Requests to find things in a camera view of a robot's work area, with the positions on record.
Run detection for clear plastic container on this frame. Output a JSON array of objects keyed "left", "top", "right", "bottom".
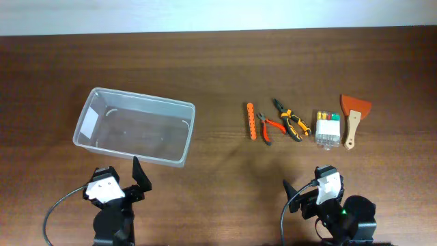
[{"left": 72, "top": 87, "right": 196, "bottom": 167}]

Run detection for red handled cutting pliers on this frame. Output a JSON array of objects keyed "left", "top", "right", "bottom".
[{"left": 256, "top": 112, "right": 287, "bottom": 146}]

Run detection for orange black needle-nose pliers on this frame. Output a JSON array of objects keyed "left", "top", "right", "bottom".
[{"left": 273, "top": 98, "right": 312, "bottom": 142}]

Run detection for clear screwdriver bit pack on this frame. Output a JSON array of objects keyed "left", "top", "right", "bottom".
[{"left": 315, "top": 111, "right": 341, "bottom": 150}]

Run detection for orange perforated strip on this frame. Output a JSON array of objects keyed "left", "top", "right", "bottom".
[{"left": 246, "top": 102, "right": 257, "bottom": 140}]

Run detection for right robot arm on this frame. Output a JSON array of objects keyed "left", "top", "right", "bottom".
[{"left": 279, "top": 165, "right": 377, "bottom": 245}]

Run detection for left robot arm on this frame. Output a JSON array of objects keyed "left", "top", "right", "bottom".
[{"left": 83, "top": 157, "right": 152, "bottom": 246}]

